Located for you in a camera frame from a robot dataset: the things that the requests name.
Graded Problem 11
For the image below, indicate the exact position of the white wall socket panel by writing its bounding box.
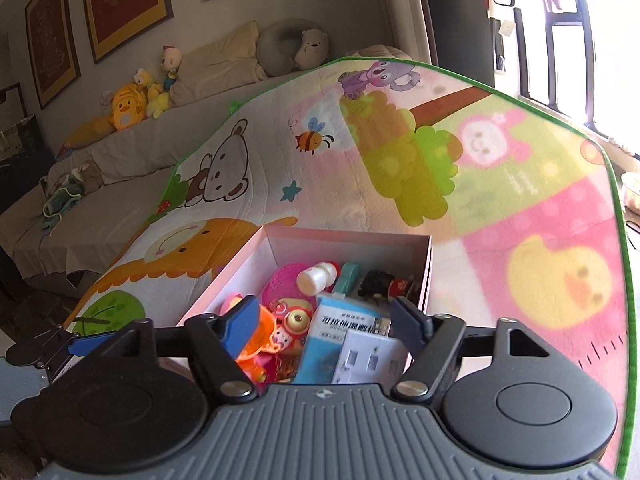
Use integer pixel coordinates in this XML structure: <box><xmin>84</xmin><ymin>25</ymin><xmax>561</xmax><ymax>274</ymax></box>
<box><xmin>332</xmin><ymin>332</ymin><xmax>408</xmax><ymax>386</ymax></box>

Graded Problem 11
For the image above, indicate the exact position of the yellow duck plush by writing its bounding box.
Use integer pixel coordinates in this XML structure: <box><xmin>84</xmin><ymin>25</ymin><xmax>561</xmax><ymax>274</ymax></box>
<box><xmin>109</xmin><ymin>85</ymin><xmax>148</xmax><ymax>133</ymax></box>

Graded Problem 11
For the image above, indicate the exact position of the baby doll with pink face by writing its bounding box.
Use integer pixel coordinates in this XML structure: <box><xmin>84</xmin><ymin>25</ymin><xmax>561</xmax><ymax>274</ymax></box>
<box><xmin>159</xmin><ymin>45</ymin><xmax>183</xmax><ymax>93</ymax></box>

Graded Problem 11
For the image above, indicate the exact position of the grey neck pillow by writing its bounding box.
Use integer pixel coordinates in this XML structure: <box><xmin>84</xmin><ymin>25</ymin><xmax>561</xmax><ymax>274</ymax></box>
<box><xmin>255</xmin><ymin>18</ymin><xmax>331</xmax><ymax>78</ymax></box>

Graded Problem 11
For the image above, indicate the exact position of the teal plastic item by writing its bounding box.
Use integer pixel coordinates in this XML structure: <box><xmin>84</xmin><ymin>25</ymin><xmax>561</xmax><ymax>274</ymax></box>
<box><xmin>334</xmin><ymin>261</ymin><xmax>362</xmax><ymax>296</ymax></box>

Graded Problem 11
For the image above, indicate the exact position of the beige curtain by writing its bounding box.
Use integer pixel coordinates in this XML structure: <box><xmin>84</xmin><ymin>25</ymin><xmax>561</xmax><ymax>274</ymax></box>
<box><xmin>372</xmin><ymin>0</ymin><xmax>438</xmax><ymax>68</ymax></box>

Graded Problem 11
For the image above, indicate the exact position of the white bottle with red cap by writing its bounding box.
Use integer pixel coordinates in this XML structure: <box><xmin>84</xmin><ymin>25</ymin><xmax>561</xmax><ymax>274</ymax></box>
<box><xmin>296</xmin><ymin>260</ymin><xmax>342</xmax><ymax>296</ymax></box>

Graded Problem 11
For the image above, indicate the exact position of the pink and yellow ring toy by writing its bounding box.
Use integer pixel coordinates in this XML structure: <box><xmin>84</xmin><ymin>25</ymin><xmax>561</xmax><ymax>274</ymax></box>
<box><xmin>267</xmin><ymin>297</ymin><xmax>316</xmax><ymax>336</ymax></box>

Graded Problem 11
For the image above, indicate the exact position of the white plant pot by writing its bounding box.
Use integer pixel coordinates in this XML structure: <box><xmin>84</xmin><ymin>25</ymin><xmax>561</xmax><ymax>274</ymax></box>
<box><xmin>620</xmin><ymin>171</ymin><xmax>640</xmax><ymax>211</ymax></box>

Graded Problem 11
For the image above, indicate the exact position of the beige pillow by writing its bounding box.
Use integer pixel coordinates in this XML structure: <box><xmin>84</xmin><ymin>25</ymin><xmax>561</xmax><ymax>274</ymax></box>
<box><xmin>170</xmin><ymin>21</ymin><xmax>263</xmax><ymax>107</ymax></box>

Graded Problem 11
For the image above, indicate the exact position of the tan cloth bundle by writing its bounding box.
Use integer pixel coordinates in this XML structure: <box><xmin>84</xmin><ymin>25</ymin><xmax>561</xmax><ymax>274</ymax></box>
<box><xmin>80</xmin><ymin>160</ymin><xmax>106</xmax><ymax>192</ymax></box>

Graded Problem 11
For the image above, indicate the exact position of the grey bear plush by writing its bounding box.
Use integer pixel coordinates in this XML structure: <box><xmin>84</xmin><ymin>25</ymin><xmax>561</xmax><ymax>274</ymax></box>
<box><xmin>294</xmin><ymin>28</ymin><xmax>332</xmax><ymax>71</ymax></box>

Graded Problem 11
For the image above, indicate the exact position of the small pink figure toy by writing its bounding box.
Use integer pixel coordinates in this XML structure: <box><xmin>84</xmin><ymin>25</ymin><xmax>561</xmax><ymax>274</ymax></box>
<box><xmin>270</xmin><ymin>327</ymin><xmax>301</xmax><ymax>356</ymax></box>

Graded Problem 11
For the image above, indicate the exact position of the pink cardboard box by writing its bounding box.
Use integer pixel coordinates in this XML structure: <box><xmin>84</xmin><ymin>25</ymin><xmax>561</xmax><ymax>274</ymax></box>
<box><xmin>176</xmin><ymin>224</ymin><xmax>435</xmax><ymax>387</ymax></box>

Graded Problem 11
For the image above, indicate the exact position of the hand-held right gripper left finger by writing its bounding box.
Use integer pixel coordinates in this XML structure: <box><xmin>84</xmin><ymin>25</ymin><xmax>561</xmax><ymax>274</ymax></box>
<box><xmin>105</xmin><ymin>296</ymin><xmax>262</xmax><ymax>405</ymax></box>

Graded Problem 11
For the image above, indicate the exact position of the small dark picture frame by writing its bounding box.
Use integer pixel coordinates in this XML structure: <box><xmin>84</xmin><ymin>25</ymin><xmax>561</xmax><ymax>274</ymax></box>
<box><xmin>0</xmin><ymin>82</ymin><xmax>28</xmax><ymax>121</ymax></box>

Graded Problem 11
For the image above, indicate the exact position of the small yellow plush toy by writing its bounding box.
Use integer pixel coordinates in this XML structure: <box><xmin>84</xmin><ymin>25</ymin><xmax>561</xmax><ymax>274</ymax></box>
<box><xmin>132</xmin><ymin>69</ymin><xmax>172</xmax><ymax>120</ymax></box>

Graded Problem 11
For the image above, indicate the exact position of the black-haired doll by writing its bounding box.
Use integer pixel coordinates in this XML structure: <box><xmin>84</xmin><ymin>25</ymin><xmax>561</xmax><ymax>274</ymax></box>
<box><xmin>357</xmin><ymin>270</ymin><xmax>421</xmax><ymax>306</ymax></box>

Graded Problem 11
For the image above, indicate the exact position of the blue and white medicine box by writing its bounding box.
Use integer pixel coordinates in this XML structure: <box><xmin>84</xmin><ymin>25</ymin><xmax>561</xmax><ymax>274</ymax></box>
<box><xmin>290</xmin><ymin>295</ymin><xmax>393</xmax><ymax>386</ymax></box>

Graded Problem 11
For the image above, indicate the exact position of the cartoon printed play mat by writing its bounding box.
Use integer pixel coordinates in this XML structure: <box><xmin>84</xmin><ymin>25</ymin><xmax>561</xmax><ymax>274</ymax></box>
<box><xmin>62</xmin><ymin>56</ymin><xmax>630</xmax><ymax>478</ymax></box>

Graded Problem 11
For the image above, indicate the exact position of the dark cabinet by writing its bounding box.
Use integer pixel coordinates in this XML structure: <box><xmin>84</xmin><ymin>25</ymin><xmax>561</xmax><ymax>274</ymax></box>
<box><xmin>0</xmin><ymin>115</ymin><xmax>53</xmax><ymax>211</ymax></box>

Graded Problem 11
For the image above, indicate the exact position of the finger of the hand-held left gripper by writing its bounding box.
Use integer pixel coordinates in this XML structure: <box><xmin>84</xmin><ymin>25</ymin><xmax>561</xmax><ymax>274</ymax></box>
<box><xmin>5</xmin><ymin>325</ymin><xmax>118</xmax><ymax>381</ymax></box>

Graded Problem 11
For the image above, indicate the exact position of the window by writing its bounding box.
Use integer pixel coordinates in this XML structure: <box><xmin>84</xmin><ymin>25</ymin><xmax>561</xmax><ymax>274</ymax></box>
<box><xmin>492</xmin><ymin>0</ymin><xmax>640</xmax><ymax>156</ymax></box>

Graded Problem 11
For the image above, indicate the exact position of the orange plastic toy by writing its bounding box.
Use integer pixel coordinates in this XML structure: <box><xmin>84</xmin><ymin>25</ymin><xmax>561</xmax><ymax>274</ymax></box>
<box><xmin>235</xmin><ymin>305</ymin><xmax>276</xmax><ymax>383</ymax></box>

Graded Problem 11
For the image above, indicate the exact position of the medium framed red picture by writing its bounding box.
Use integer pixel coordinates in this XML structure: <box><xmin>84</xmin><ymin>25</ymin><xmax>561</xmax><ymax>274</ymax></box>
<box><xmin>80</xmin><ymin>0</ymin><xmax>175</xmax><ymax>65</ymax></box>

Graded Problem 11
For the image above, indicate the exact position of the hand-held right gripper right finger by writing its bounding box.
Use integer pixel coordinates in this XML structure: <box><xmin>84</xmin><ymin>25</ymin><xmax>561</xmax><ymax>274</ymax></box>
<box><xmin>389</xmin><ymin>296</ymin><xmax>552</xmax><ymax>405</ymax></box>

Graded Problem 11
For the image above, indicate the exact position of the long yellow cushion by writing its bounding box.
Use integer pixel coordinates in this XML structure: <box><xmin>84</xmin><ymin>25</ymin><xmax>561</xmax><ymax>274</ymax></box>
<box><xmin>65</xmin><ymin>116</ymin><xmax>116</xmax><ymax>150</ymax></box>

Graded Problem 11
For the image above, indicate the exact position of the pink round strainer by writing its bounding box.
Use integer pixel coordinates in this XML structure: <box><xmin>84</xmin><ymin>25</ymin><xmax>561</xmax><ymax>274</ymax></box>
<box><xmin>260</xmin><ymin>263</ymin><xmax>306</xmax><ymax>303</ymax></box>

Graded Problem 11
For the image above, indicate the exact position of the beige round cushion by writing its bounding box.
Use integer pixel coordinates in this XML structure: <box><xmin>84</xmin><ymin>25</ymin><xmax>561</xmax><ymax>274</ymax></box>
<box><xmin>347</xmin><ymin>44</ymin><xmax>416</xmax><ymax>61</ymax></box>

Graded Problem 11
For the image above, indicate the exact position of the green cloth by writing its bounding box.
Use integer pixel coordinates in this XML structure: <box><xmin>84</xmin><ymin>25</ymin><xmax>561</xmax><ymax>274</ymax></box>
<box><xmin>41</xmin><ymin>167</ymin><xmax>83</xmax><ymax>218</ymax></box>

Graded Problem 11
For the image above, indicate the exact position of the beige sofa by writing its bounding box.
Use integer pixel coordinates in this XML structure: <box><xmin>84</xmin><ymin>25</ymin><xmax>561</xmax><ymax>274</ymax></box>
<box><xmin>0</xmin><ymin>42</ymin><xmax>411</xmax><ymax>291</ymax></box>

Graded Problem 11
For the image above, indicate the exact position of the narrow framed red picture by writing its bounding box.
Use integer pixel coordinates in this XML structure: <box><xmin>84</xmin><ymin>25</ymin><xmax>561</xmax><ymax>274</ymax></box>
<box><xmin>25</xmin><ymin>0</ymin><xmax>82</xmax><ymax>110</ymax></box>

